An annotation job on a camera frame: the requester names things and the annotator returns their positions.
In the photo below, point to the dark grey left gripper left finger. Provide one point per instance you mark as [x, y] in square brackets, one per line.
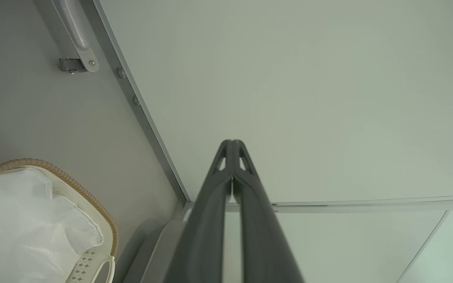
[203, 236]

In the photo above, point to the cream laundry basket brown rim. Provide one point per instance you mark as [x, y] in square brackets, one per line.
[106, 224]

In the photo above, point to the grey partition foot with caster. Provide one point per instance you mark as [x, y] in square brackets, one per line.
[75, 27]

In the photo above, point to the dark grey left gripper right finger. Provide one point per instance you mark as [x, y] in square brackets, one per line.
[264, 243]

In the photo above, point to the grey metal partition post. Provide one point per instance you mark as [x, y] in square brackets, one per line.
[368, 205]

